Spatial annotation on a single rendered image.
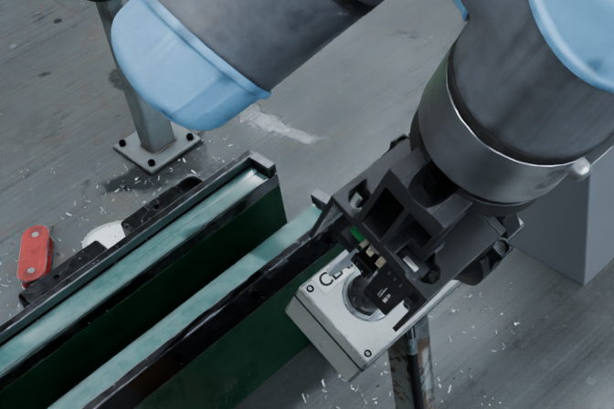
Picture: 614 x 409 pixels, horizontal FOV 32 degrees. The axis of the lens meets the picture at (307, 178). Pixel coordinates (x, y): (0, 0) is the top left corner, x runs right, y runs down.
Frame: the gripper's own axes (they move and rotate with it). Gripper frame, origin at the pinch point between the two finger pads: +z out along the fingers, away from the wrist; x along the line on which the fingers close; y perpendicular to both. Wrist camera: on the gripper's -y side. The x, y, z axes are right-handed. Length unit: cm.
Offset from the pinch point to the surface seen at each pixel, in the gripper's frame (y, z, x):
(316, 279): 2.2, 5.8, -3.1
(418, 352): -4.6, 16.1, 5.1
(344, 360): 3.6, 8.3, 2.1
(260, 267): -4.0, 27.4, -9.7
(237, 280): -2.1, 28.9, -10.3
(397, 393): -3.6, 22.0, 6.5
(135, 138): -15, 58, -37
